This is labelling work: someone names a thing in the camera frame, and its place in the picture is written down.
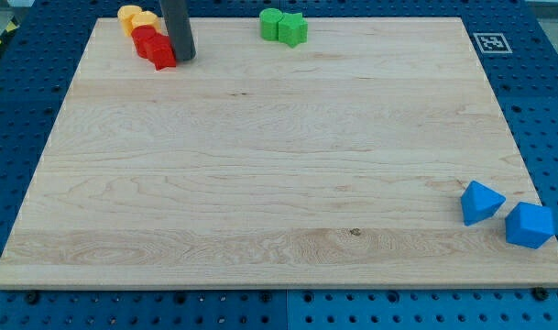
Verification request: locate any yellow block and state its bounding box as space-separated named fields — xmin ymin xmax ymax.
xmin=117 ymin=5 xmax=142 ymax=37
xmin=131 ymin=11 xmax=161 ymax=32

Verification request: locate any light wooden board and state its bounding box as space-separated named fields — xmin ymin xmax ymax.
xmin=0 ymin=17 xmax=558 ymax=291

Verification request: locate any grey cylindrical pointer rod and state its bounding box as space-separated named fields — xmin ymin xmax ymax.
xmin=159 ymin=0 xmax=196 ymax=62

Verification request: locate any blue triangular block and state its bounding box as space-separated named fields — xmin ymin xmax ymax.
xmin=460 ymin=181 xmax=506 ymax=226

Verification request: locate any black bolt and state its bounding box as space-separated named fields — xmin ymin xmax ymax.
xmin=24 ymin=291 xmax=39 ymax=305
xmin=531 ymin=287 xmax=550 ymax=302

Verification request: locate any blue cube block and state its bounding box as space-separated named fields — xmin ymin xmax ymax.
xmin=505 ymin=202 xmax=555 ymax=249

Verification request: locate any red cylinder block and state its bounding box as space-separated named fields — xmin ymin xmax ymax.
xmin=131 ymin=25 xmax=157 ymax=59

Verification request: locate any red angular block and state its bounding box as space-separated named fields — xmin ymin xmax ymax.
xmin=144 ymin=34 xmax=177 ymax=71

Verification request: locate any green cylinder block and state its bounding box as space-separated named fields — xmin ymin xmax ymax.
xmin=259 ymin=8 xmax=284 ymax=41

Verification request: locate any yellow block right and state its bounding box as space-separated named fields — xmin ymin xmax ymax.
xmin=131 ymin=11 xmax=161 ymax=32

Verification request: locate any yellow block left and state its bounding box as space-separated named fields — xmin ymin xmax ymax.
xmin=117 ymin=5 xmax=142 ymax=37

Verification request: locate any green star block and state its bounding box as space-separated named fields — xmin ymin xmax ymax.
xmin=278 ymin=13 xmax=308 ymax=48

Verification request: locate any white fiducial marker tag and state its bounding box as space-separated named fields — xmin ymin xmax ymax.
xmin=473 ymin=32 xmax=512 ymax=54

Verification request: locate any black bolt right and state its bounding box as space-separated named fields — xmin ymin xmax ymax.
xmin=531 ymin=287 xmax=550 ymax=302

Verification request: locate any black bolt left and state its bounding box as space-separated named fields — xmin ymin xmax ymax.
xmin=24 ymin=291 xmax=39 ymax=305

